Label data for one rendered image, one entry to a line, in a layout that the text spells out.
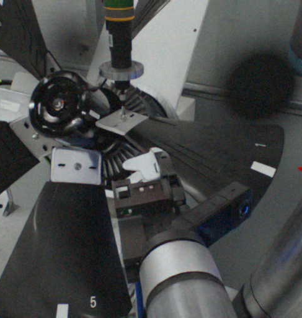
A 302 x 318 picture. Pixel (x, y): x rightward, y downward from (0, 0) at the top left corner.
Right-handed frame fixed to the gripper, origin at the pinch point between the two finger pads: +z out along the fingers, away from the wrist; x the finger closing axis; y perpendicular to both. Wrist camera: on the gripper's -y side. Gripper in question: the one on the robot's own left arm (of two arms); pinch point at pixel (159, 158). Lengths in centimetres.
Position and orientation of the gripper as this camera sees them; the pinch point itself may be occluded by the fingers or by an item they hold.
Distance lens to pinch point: 54.2
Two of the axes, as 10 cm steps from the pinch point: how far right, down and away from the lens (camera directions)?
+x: 1.1, 8.4, 5.4
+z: -1.7, -5.2, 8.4
